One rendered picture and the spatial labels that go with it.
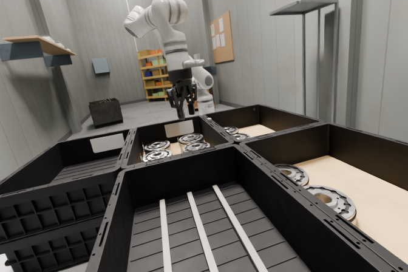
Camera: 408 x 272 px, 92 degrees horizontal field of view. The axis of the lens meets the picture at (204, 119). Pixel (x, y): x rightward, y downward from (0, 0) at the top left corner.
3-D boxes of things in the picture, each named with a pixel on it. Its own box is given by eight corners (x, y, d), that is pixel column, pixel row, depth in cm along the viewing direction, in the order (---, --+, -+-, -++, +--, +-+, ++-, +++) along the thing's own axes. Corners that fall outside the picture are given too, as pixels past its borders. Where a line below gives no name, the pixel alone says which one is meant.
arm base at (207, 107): (199, 129, 120) (194, 101, 115) (212, 125, 123) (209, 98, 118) (205, 133, 111) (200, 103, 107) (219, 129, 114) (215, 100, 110)
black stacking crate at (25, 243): (73, 192, 83) (64, 167, 80) (144, 175, 90) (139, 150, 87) (7, 289, 46) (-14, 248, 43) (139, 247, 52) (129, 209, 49)
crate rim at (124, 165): (135, 132, 85) (133, 127, 84) (201, 119, 91) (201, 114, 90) (121, 178, 47) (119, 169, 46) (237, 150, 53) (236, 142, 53)
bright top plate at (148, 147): (146, 144, 83) (145, 142, 83) (169, 139, 85) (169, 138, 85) (143, 153, 74) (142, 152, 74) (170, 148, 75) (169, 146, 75)
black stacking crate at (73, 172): (65, 169, 81) (56, 143, 78) (139, 153, 87) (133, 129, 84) (-11, 251, 43) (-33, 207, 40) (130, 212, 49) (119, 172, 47)
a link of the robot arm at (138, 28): (137, 16, 62) (152, -4, 63) (118, 26, 83) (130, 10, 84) (159, 37, 68) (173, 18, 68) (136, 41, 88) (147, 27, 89)
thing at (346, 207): (282, 195, 41) (282, 192, 41) (322, 182, 43) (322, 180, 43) (322, 231, 32) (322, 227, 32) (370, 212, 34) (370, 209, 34)
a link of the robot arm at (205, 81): (174, 59, 90) (164, 61, 97) (210, 92, 106) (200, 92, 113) (183, 44, 92) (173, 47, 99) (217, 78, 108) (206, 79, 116)
